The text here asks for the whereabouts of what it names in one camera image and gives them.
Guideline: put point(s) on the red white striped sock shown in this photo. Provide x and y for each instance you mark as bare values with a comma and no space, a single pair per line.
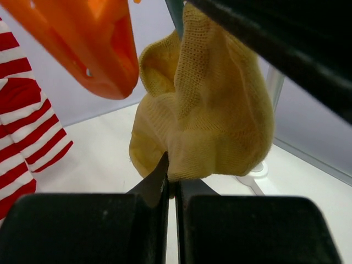
32,137

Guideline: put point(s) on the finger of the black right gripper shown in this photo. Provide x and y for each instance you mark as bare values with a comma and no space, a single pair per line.
308,41

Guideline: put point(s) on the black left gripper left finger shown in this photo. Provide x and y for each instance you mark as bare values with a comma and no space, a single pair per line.
91,228

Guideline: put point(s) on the teal clothes peg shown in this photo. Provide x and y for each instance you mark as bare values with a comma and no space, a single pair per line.
175,8

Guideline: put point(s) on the orange clothes peg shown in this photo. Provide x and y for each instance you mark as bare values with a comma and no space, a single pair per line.
92,40

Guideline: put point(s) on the white metal clothes rack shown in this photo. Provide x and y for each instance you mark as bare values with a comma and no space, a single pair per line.
258,179

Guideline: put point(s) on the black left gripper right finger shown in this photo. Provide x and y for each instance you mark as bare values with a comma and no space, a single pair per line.
249,229

